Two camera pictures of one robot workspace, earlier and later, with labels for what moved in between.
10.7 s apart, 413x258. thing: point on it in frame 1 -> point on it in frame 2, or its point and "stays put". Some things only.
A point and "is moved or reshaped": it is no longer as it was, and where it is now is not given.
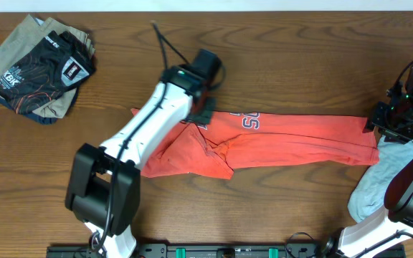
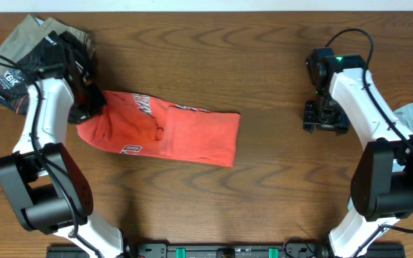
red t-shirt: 213,147 is moved or reshaped
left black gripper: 205,120 -> 100,101
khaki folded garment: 30,33 stays put
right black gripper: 376,119 -> 340,126
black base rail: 225,250 stays put
